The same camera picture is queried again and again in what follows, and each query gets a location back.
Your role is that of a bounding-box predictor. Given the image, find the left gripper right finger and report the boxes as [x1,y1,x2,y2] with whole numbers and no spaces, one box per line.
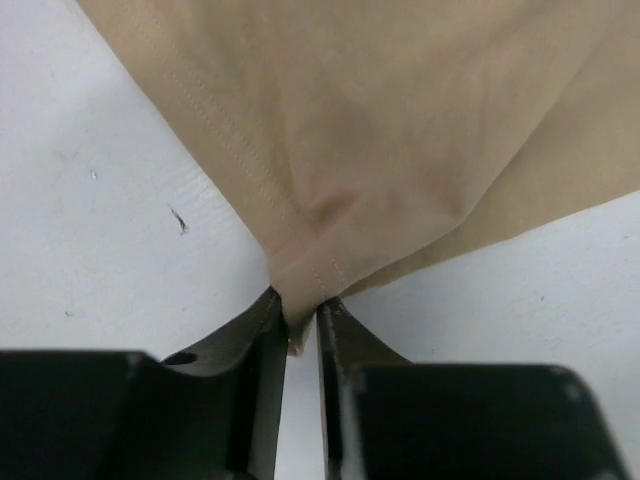
[316,298,631,479]

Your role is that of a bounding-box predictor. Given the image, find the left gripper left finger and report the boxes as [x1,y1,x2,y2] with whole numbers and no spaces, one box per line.
[1,290,287,479]

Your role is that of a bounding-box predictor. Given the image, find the beige t-shirt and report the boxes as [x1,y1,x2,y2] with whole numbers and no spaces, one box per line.
[81,1,639,350]

